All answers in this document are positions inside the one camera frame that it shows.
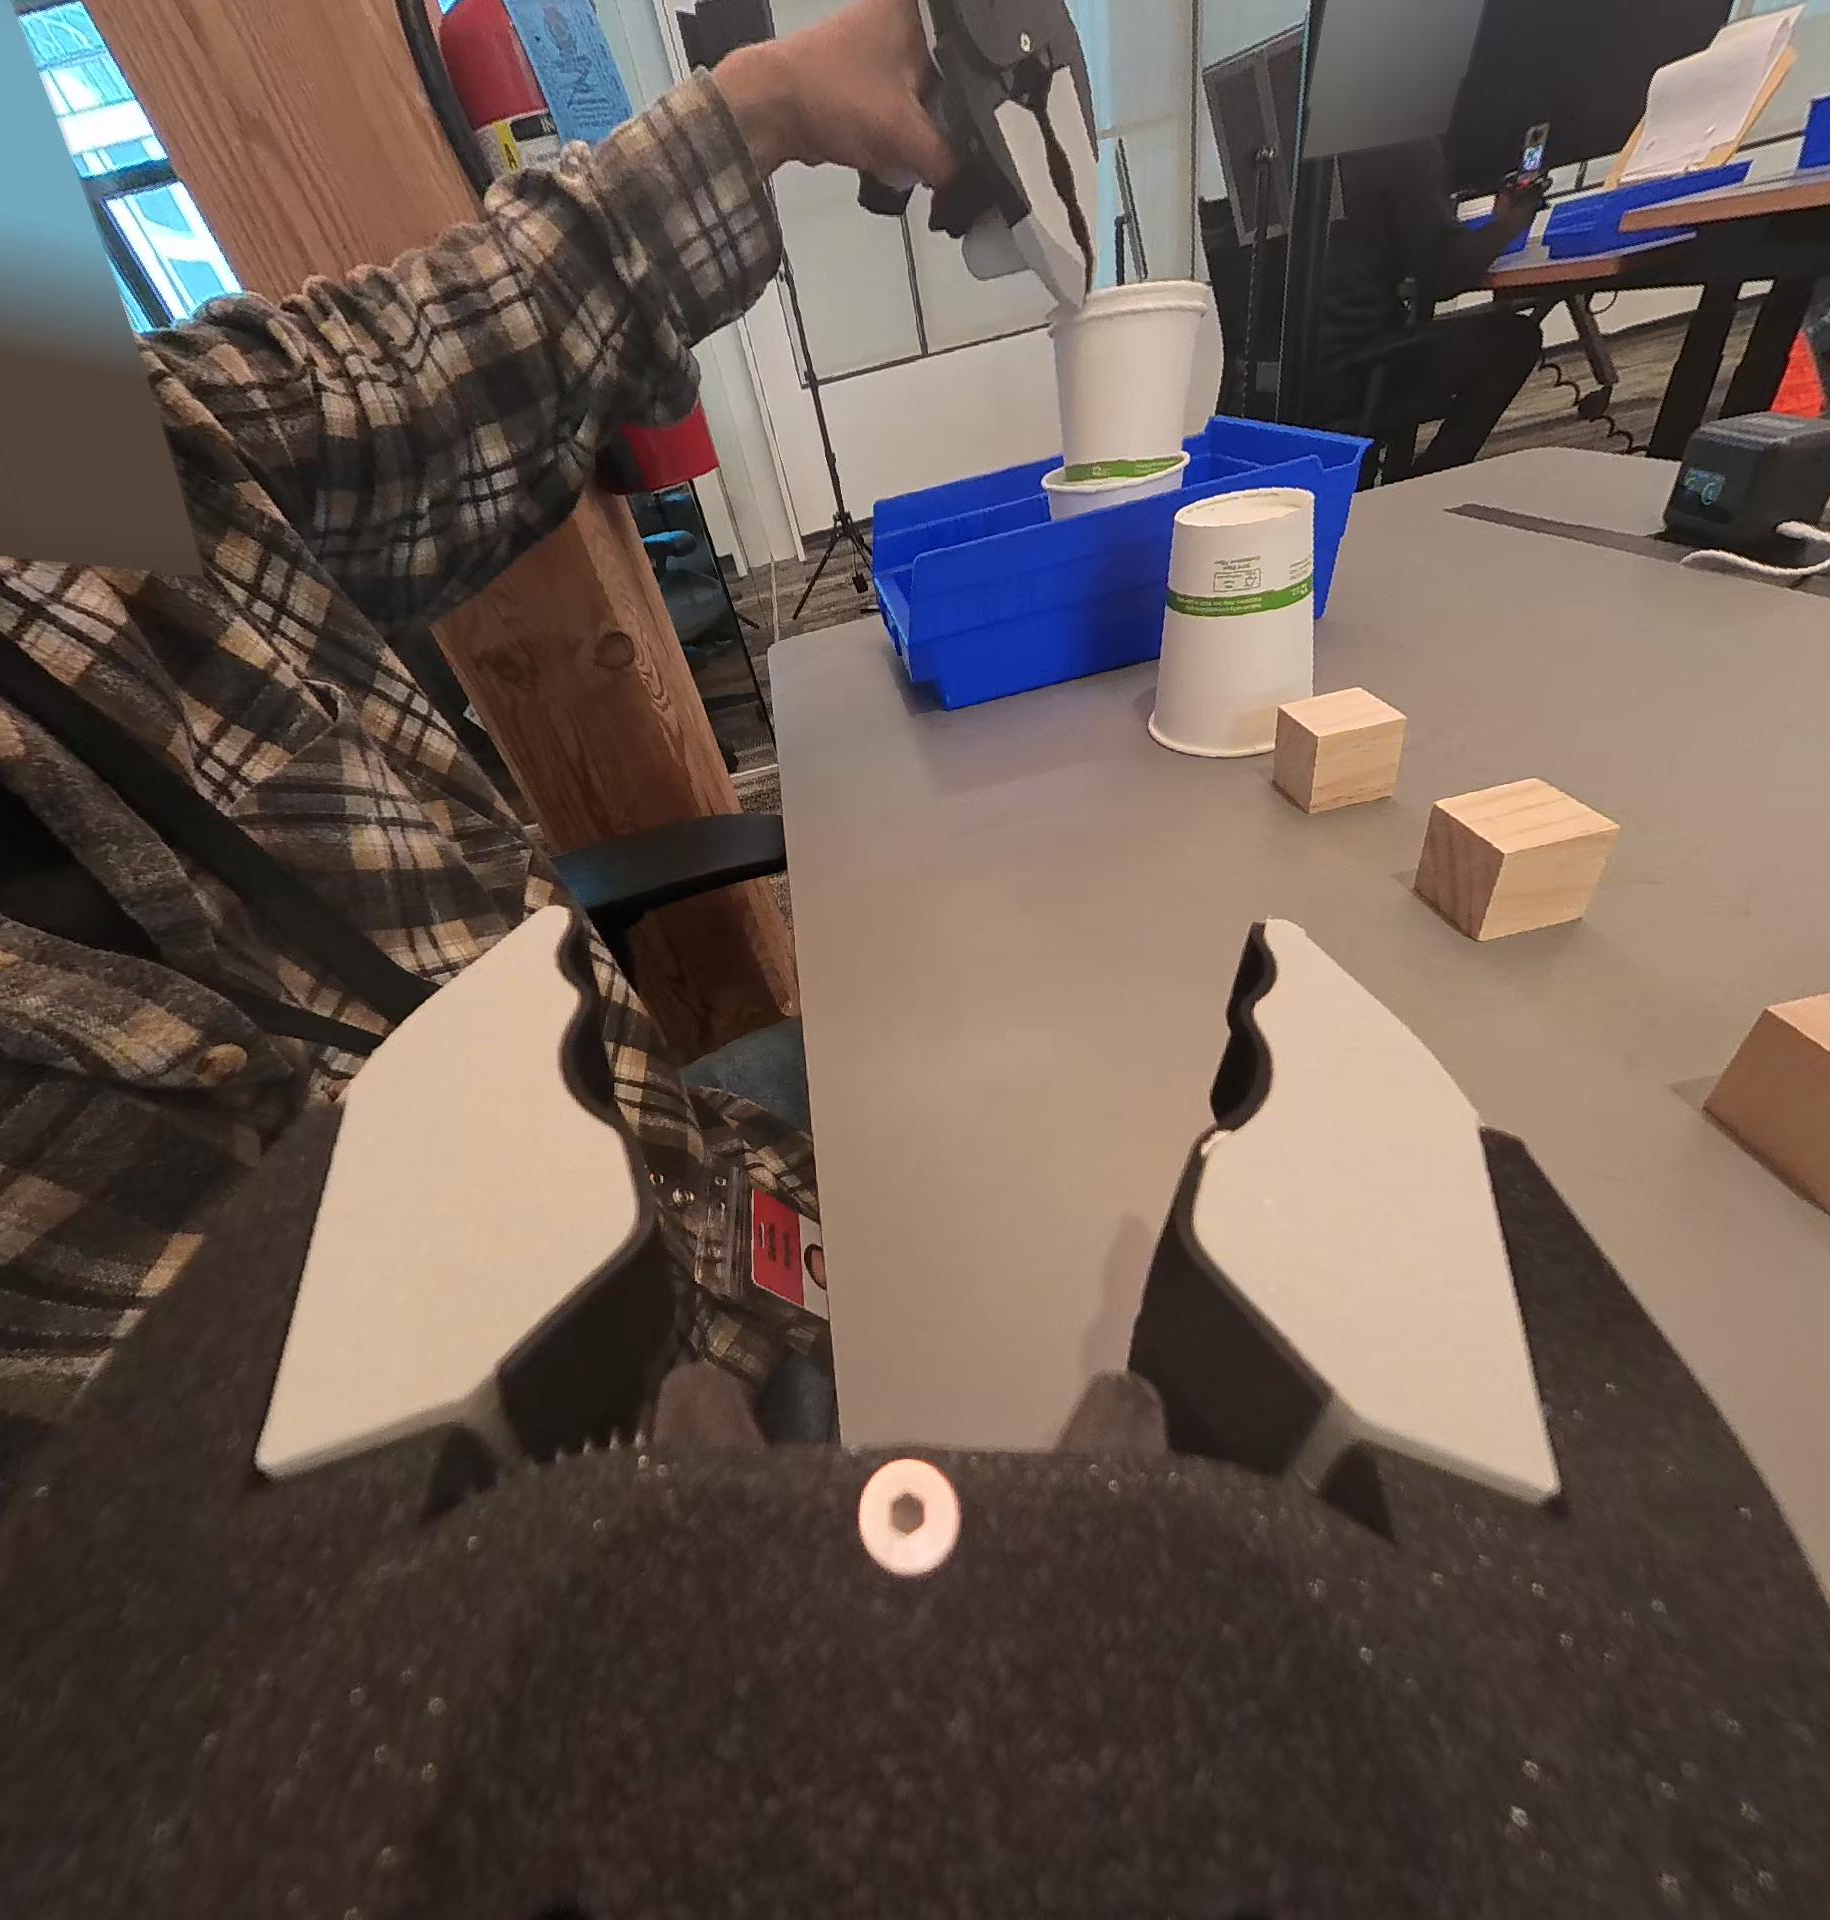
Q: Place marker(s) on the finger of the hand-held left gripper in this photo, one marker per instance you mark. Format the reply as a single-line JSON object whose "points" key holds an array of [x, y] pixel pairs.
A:
{"points": [[1082, 195], [1032, 180]]}

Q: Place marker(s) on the orange traffic cone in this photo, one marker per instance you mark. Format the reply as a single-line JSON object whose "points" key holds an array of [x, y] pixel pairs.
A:
{"points": [[1808, 382]]}

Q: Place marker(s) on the stack of paper folders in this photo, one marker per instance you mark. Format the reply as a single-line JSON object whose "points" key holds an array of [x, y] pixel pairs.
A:
{"points": [[1711, 90]]}

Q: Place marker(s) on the blue plastic bin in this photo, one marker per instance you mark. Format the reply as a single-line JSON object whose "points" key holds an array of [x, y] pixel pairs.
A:
{"points": [[1035, 616]]}

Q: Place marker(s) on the large black screen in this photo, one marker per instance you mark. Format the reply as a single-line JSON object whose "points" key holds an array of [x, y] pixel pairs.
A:
{"points": [[1590, 75]]}

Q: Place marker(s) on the person's left forearm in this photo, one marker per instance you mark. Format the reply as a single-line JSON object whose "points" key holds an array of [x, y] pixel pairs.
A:
{"points": [[481, 330]]}

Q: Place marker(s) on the black chair armrest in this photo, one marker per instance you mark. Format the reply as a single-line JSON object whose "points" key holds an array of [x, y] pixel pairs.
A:
{"points": [[676, 863]]}

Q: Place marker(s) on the person's left hand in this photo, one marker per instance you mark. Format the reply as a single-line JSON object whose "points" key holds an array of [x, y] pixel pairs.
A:
{"points": [[825, 98]]}

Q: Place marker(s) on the person's plaid shirt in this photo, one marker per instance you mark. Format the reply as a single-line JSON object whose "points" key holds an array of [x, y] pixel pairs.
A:
{"points": [[181, 751]]}

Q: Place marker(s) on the blue inspection tag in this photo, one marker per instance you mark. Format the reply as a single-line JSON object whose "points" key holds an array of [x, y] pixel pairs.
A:
{"points": [[571, 67]]}

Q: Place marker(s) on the black tripod light stand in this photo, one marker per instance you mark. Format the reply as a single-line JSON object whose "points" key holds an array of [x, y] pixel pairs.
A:
{"points": [[721, 31]]}

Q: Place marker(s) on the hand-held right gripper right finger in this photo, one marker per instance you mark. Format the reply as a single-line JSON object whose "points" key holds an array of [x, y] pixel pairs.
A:
{"points": [[1365, 1245]]}

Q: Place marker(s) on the white cup green band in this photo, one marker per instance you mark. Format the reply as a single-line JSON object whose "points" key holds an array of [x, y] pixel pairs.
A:
{"points": [[1238, 661], [1126, 375]]}

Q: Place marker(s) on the red id badge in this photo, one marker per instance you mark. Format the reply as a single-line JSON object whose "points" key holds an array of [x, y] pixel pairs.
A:
{"points": [[780, 1245]]}

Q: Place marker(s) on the wooden office desk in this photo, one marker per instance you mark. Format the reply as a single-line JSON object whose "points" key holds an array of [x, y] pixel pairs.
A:
{"points": [[1725, 212]]}

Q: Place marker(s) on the white paper cup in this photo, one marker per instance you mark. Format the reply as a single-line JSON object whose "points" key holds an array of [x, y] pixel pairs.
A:
{"points": [[1110, 496]]}

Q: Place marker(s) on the black charger box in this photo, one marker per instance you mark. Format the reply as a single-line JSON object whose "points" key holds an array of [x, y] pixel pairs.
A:
{"points": [[1755, 480]]}

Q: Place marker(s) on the small black monitor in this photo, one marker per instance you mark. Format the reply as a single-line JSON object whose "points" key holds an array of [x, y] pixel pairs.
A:
{"points": [[1246, 136]]}

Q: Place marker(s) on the wooden cube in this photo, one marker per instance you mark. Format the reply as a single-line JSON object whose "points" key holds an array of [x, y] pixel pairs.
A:
{"points": [[1808, 1096], [1516, 870], [1335, 758]]}

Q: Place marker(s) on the red fire extinguisher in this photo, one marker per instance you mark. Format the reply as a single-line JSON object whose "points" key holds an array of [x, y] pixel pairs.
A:
{"points": [[496, 67]]}

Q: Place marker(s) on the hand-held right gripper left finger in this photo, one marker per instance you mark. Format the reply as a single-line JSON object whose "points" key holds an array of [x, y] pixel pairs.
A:
{"points": [[451, 1216]]}

